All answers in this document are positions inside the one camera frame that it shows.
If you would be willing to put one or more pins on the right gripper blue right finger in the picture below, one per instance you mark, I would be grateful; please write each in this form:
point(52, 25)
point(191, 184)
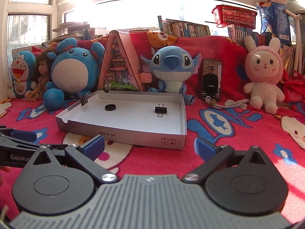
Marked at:
point(214, 157)

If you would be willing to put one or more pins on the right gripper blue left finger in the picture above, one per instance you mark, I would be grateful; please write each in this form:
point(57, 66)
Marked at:
point(83, 157)

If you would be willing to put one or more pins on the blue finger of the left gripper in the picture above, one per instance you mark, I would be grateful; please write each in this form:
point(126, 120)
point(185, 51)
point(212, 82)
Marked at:
point(24, 135)
point(35, 145)

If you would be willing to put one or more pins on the red cartoon fleece blanket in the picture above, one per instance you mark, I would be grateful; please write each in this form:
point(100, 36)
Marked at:
point(280, 135)

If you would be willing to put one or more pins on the black round cap far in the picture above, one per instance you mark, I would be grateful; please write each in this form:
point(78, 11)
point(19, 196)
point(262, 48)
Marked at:
point(110, 107)

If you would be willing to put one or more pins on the black binder clip on edge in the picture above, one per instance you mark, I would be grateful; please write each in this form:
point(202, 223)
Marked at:
point(83, 98)

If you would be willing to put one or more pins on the Doraemon plush toy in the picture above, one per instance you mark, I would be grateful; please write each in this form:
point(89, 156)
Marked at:
point(22, 71)

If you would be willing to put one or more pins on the white cardboard box tray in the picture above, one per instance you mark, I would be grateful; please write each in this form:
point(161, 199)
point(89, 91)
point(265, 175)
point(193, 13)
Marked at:
point(134, 120)

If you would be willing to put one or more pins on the black binder clip in tray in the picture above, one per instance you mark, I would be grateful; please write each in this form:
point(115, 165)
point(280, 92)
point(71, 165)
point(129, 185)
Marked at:
point(161, 110)

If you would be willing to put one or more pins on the brown haired doll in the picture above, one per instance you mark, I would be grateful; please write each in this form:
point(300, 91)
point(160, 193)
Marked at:
point(42, 75)

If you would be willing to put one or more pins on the blue round mouse plush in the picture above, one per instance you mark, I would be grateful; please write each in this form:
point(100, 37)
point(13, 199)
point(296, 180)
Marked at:
point(74, 70)

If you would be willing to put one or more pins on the black smartphone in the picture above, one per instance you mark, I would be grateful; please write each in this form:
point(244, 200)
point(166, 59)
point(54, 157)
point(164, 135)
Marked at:
point(211, 79)

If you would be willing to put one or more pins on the pink triangular diorama house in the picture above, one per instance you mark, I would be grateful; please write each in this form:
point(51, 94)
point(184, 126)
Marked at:
point(121, 68)

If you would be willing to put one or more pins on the blue Stitch plush toy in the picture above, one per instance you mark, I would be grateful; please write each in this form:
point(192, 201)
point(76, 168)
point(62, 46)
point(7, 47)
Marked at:
point(172, 66)

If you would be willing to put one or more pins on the pink bunny plush toy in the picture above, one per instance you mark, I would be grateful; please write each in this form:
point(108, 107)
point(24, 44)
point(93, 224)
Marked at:
point(264, 68)

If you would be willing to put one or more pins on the row of books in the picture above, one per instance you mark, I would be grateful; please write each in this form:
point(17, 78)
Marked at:
point(180, 28)

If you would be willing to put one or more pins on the red plastic basket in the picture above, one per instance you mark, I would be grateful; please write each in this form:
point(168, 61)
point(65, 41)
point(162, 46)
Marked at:
point(225, 15)

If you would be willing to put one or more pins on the blue paper bag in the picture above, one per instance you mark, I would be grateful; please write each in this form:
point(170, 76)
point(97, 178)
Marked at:
point(274, 20)

